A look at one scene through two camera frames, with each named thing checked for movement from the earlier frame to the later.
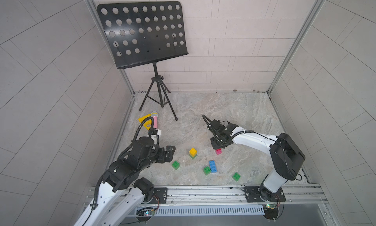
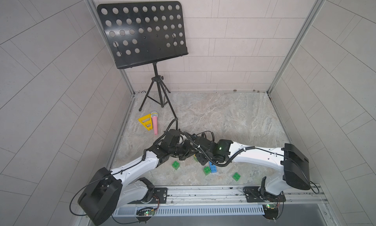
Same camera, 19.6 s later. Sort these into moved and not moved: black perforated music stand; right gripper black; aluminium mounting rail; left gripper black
Moved: right gripper black; left gripper black
Not moved: black perforated music stand; aluminium mounting rail
